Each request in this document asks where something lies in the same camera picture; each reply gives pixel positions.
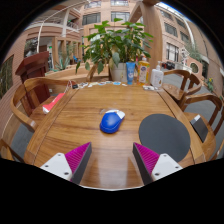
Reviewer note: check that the black notebook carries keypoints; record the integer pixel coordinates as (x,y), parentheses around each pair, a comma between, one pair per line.
(200,128)

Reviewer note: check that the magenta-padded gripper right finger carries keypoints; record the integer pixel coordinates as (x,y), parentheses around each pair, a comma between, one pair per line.
(165,165)

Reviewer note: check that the small white packet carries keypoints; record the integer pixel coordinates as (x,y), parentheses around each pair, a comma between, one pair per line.
(148,88)

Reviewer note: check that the round dark grey mouse pad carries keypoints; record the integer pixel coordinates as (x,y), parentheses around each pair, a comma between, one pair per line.
(165,136)

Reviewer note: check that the large leafy potted plant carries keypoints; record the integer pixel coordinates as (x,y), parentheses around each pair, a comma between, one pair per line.
(113,45)

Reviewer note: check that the white pump bottle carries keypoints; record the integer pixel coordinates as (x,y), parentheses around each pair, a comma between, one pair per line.
(156,77)

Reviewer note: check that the wooden pillar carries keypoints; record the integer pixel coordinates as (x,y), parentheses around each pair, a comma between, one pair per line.
(151,36)

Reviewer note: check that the yellow dish soap bottle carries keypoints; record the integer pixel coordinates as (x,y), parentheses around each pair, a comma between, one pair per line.
(143,71)

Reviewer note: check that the red and white box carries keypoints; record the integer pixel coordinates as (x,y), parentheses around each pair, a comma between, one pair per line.
(53,103)

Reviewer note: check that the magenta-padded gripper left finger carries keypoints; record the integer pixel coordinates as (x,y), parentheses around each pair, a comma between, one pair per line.
(58,165)

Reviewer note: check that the blue and white computer mouse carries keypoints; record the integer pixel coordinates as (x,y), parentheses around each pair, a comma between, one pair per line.
(110,123)

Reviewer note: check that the clear plastic sheet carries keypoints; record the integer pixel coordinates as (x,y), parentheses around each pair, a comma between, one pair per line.
(104,111)

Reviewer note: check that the blue squeeze tube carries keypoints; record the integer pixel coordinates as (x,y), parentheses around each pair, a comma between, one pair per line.
(130,71)

